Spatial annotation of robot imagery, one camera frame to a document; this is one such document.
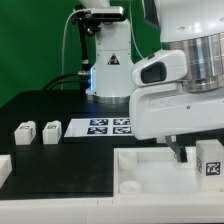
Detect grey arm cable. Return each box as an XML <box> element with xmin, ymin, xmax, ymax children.
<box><xmin>128</xmin><ymin>0</ymin><xmax>145</xmax><ymax>61</ymax></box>

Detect black camera on pole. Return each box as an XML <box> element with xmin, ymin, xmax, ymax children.
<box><xmin>71</xmin><ymin>5</ymin><xmax>126</xmax><ymax>71</ymax></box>

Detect white left fence block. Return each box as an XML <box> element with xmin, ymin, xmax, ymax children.
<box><xmin>0</xmin><ymin>155</ymin><xmax>12</xmax><ymax>188</ymax></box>

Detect white sheet with fiducial tags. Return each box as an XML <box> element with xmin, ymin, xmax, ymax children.
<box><xmin>65</xmin><ymin>117</ymin><xmax>132</xmax><ymax>137</ymax></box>

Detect white square tabletop part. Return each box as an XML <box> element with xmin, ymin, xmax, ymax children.
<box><xmin>113</xmin><ymin>147</ymin><xmax>224</xmax><ymax>206</ymax></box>

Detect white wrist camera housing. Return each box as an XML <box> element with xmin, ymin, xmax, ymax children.
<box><xmin>131</xmin><ymin>50</ymin><xmax>187</xmax><ymax>87</ymax></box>

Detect white front fence rail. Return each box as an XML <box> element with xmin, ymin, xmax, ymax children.
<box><xmin>0</xmin><ymin>199</ymin><xmax>117</xmax><ymax>224</ymax></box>

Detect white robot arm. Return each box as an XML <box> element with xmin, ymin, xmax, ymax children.
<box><xmin>79</xmin><ymin>0</ymin><xmax>224</xmax><ymax>146</ymax></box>

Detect black cables at base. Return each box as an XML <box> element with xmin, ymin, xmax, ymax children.
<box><xmin>42</xmin><ymin>70</ymin><xmax>93</xmax><ymax>91</ymax></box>

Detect white camera cable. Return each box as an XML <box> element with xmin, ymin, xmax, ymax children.
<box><xmin>60</xmin><ymin>9</ymin><xmax>93</xmax><ymax>91</ymax></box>

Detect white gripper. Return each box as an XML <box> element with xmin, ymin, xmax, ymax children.
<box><xmin>129</xmin><ymin>83</ymin><xmax>224</xmax><ymax>163</ymax></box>

